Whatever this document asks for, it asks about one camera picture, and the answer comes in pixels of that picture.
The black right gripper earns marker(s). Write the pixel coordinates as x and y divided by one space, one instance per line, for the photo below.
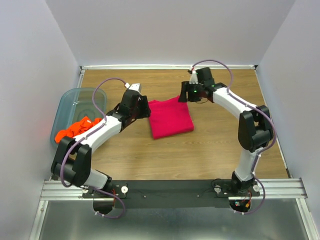
186 87

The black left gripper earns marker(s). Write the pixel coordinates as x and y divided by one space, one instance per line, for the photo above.
145 109

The pink t-shirt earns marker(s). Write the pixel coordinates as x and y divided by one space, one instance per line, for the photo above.
169 118

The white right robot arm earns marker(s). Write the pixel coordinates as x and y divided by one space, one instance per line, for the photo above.
255 130

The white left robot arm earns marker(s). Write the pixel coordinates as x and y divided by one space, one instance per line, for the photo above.
73 156

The orange t-shirt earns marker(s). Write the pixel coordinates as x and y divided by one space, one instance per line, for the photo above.
76 128

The clear plastic bin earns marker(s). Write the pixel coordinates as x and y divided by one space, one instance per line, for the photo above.
74 105

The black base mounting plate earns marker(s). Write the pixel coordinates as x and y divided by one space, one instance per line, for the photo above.
167 194

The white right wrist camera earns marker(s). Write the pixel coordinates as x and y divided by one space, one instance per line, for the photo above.
193 76

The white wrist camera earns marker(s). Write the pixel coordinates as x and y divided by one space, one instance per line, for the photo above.
193 76
134 87

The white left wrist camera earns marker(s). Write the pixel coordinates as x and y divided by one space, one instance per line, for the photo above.
134 87

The aluminium front frame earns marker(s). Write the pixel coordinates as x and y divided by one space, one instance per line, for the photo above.
271 209

